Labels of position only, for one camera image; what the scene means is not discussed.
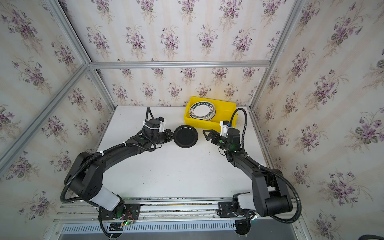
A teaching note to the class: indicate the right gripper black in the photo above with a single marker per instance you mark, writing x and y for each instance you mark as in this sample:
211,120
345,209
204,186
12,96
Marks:
216,139

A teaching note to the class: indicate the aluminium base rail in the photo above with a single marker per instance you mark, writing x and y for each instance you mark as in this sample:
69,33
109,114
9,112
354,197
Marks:
170,219

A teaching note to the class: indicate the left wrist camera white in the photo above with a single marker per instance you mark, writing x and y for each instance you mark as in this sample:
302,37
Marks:
162,124

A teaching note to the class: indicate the cream plate bear drawing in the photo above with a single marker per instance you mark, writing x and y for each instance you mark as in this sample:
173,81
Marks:
206,118

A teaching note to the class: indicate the white plate green text rim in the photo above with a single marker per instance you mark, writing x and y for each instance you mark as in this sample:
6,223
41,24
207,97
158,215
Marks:
202,109

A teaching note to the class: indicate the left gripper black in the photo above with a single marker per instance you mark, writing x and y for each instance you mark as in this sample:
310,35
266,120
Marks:
167,135

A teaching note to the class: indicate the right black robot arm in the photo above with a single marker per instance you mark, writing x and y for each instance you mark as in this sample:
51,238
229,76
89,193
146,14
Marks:
272,194

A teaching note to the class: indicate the aluminium frame post left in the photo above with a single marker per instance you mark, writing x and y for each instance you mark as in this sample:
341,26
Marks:
37,60

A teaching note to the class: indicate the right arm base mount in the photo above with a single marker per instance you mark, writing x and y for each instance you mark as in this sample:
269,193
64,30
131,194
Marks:
241,206

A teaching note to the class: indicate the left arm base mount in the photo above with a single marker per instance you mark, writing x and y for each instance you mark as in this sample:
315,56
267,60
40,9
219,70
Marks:
126,213

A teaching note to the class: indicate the yellow plastic bin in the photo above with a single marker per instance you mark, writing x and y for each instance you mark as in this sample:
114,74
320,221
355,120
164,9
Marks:
224,111

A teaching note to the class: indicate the aluminium frame post right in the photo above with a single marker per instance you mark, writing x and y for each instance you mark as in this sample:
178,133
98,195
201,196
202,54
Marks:
288,28

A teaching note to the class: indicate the black round plate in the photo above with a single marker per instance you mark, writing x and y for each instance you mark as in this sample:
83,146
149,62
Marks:
185,136

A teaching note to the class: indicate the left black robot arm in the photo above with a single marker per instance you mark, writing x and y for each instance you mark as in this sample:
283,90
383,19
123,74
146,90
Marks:
84,181

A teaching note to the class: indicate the aluminium frame post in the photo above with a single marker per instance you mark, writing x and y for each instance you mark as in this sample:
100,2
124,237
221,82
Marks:
288,28
37,60

